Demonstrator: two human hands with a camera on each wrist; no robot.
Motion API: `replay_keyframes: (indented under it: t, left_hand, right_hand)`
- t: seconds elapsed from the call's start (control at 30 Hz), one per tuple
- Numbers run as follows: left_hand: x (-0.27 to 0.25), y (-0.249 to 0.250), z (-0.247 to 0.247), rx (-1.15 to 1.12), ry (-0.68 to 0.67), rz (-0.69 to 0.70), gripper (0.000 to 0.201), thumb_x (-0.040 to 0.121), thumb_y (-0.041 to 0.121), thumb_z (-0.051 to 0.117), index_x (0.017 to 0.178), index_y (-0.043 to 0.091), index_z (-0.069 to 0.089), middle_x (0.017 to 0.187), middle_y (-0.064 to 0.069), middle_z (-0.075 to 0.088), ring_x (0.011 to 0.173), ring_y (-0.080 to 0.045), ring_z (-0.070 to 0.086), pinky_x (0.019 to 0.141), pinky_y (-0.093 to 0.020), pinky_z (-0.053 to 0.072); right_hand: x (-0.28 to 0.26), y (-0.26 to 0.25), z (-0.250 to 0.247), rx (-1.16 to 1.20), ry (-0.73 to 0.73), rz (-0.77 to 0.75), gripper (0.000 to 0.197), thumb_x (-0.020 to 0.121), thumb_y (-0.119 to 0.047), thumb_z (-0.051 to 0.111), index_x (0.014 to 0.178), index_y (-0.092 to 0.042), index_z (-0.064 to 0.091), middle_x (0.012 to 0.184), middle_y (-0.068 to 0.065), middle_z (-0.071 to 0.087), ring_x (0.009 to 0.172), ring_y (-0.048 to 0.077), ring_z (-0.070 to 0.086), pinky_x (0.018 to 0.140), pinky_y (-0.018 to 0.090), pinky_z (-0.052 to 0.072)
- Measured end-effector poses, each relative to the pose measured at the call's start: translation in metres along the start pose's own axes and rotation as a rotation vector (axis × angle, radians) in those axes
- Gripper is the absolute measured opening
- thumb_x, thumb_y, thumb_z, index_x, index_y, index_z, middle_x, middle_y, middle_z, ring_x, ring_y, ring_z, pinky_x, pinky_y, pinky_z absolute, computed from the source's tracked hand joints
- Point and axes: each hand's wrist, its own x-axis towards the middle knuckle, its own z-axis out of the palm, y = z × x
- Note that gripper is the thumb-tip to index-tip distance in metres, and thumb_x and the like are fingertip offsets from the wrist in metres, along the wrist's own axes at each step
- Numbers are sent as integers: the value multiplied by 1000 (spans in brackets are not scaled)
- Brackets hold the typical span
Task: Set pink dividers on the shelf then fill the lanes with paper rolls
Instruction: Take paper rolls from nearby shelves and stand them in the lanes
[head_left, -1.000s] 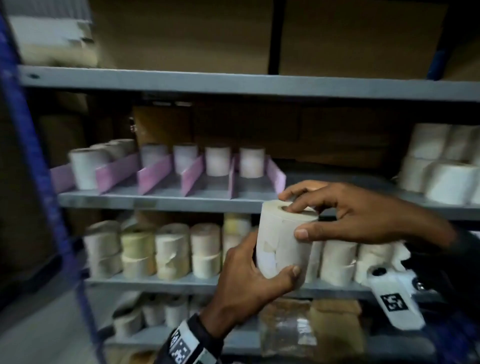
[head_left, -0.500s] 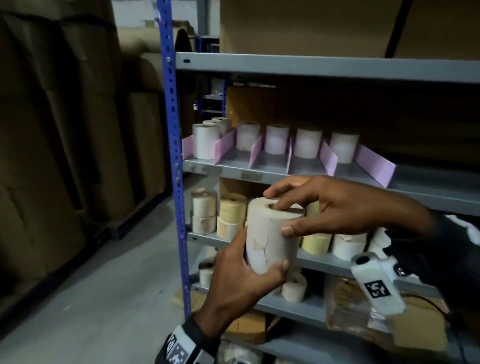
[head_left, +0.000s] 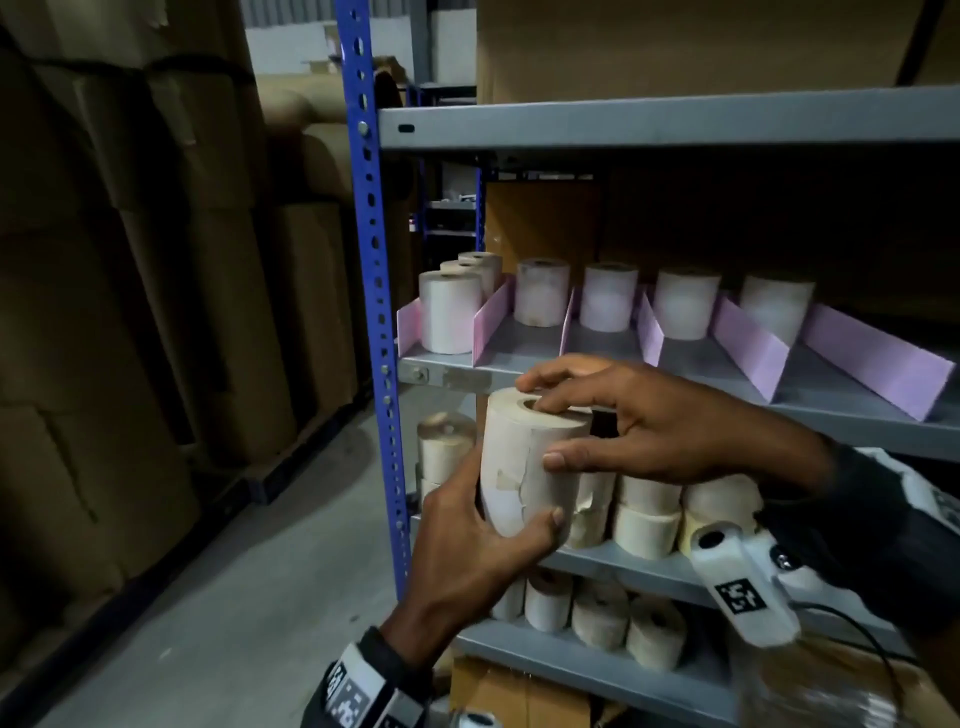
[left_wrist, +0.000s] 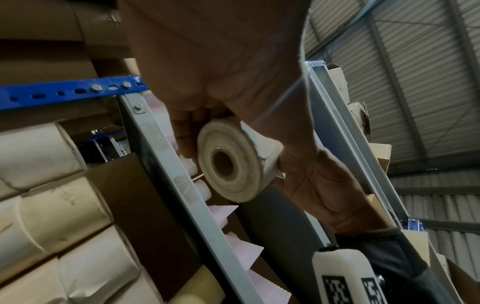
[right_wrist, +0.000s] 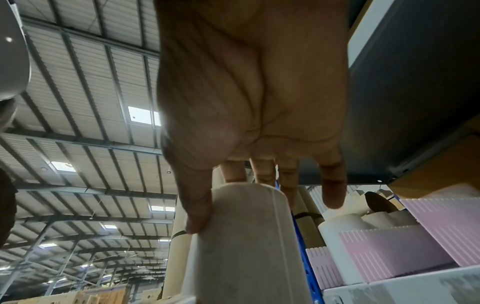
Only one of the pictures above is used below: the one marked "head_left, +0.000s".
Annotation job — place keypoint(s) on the person's left hand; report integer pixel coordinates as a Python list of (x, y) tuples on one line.
[(457, 562)]

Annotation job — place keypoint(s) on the person's right hand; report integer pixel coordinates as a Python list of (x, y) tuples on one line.
[(690, 435)]

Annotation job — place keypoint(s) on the row of white paper rolls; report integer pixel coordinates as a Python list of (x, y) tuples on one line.
[(600, 615), (645, 517)]

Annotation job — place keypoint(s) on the black left wristband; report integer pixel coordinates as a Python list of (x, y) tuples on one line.
[(405, 667)]

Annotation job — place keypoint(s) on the black wristband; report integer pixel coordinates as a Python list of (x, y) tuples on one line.
[(405, 667), (862, 547)]

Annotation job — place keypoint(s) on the orange-brown carton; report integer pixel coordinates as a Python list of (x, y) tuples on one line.
[(510, 697)]

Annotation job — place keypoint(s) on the white marker tag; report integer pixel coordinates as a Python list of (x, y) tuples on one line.
[(930, 495), (352, 690)]

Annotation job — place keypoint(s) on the black pallet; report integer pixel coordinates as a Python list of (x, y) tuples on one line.
[(300, 465)]

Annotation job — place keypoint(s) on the black right wristband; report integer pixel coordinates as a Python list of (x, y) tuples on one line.
[(862, 547)]

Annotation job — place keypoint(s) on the orange-brown cardboard box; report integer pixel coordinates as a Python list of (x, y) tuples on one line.
[(540, 225)]

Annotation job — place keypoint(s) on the clear plastic bag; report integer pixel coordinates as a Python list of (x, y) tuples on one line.
[(810, 690)]

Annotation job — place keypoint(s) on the blue and grey storage rack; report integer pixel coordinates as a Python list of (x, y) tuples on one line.
[(450, 202)]

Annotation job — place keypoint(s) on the stack of large brown rolls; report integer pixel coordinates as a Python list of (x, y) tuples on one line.
[(112, 337)]

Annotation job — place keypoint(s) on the small brown cardboard box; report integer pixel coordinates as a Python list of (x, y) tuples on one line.
[(333, 41)]

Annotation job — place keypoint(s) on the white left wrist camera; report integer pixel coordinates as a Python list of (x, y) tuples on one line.
[(476, 720)]

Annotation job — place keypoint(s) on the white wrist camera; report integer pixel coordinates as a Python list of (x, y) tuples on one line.
[(476, 720), (742, 592)]

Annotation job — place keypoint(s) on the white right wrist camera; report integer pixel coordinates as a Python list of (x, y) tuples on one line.
[(742, 592)]

